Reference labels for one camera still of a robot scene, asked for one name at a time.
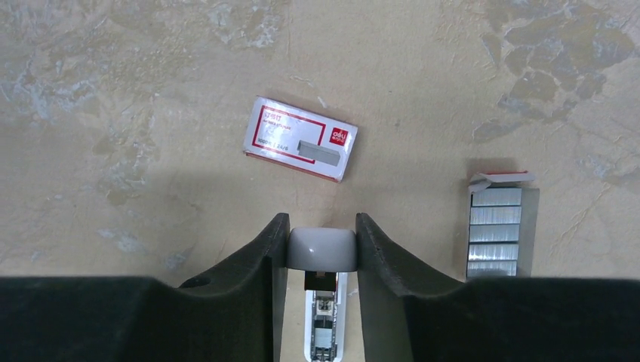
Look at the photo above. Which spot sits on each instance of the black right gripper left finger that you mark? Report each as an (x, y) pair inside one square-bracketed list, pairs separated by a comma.
[(232, 312)]

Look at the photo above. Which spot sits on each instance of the long white stapler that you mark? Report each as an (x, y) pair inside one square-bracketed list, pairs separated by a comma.
[(326, 256)]

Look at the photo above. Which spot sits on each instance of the red white staple box sleeve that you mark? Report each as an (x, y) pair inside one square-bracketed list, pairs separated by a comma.
[(299, 139)]

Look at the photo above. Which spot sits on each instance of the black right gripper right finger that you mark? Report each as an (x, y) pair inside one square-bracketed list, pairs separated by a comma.
[(412, 312)]

